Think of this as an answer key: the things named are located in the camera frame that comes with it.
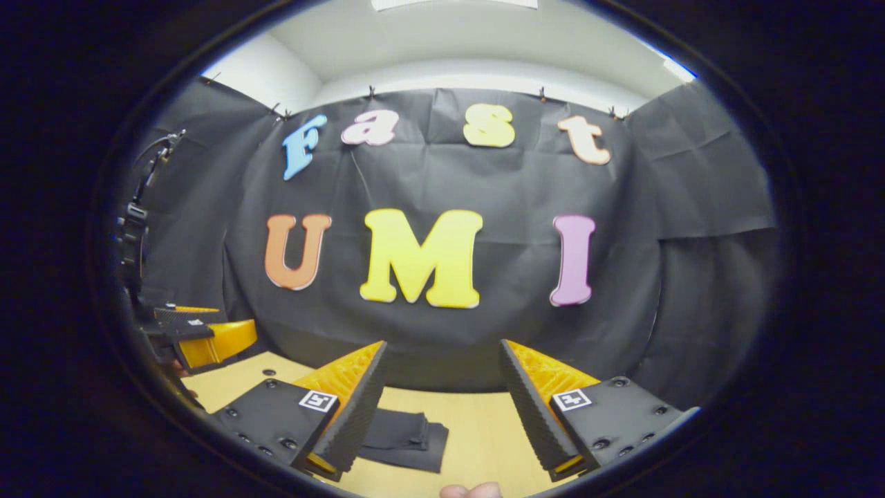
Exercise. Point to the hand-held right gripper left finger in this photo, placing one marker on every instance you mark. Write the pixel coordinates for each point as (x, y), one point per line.
(356, 415)

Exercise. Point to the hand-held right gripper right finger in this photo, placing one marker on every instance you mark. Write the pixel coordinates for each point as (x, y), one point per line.
(536, 422)

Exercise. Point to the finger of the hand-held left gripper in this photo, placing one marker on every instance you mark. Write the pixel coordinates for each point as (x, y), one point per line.
(183, 319)
(221, 342)

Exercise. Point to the black jeans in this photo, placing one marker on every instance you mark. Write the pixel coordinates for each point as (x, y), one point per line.
(408, 443)

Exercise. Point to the black stand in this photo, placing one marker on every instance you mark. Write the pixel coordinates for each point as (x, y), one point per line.
(131, 235)

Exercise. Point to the black backdrop cloth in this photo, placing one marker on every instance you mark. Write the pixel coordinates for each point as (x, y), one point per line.
(484, 332)

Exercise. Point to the ceiling light panel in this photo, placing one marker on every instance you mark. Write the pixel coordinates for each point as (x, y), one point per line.
(456, 3)
(679, 70)

